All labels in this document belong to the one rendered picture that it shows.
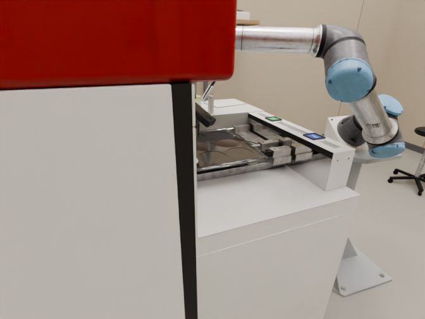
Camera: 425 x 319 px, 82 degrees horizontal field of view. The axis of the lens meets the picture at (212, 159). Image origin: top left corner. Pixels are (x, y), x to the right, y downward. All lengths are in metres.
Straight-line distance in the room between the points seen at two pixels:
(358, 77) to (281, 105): 2.75
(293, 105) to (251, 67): 0.85
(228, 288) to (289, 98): 3.01
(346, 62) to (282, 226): 0.49
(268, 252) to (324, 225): 0.21
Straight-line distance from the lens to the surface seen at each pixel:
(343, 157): 0.89
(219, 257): 0.72
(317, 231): 0.89
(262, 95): 3.33
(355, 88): 0.82
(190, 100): 0.27
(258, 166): 0.96
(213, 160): 0.85
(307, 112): 3.80
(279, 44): 0.89
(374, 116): 0.98
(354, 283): 1.80
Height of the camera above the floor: 1.25
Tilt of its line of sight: 24 degrees down
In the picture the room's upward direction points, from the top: 1 degrees clockwise
